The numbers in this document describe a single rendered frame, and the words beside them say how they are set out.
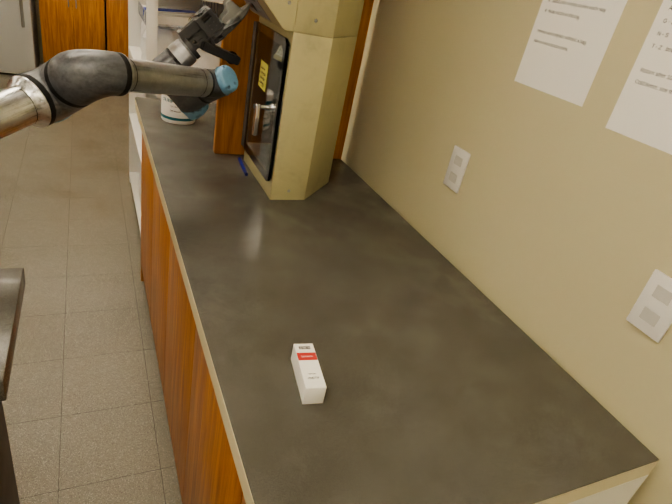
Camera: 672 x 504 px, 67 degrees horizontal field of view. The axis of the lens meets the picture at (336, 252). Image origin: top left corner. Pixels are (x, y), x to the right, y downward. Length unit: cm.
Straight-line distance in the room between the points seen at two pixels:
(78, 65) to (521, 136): 99
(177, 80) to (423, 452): 102
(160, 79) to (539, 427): 111
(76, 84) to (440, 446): 101
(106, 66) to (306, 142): 56
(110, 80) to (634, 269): 113
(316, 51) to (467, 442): 101
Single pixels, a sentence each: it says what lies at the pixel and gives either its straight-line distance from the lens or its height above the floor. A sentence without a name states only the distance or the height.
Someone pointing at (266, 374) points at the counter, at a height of 94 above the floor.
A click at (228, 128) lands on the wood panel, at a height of 103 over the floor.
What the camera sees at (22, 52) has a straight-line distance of 635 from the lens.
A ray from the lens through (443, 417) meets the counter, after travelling 93.
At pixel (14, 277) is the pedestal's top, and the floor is 94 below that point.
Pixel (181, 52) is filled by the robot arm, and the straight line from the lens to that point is 155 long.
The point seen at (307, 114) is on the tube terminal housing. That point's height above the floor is 120.
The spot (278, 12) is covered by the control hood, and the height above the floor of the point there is 145.
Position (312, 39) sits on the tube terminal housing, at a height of 140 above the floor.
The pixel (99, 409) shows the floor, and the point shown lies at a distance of 215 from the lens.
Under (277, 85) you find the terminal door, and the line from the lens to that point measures 145.
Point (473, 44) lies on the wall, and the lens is 146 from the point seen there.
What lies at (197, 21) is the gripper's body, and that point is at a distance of 154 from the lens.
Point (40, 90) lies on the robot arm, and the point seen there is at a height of 123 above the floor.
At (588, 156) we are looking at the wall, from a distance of 116.
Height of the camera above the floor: 156
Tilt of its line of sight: 29 degrees down
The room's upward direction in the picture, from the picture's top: 13 degrees clockwise
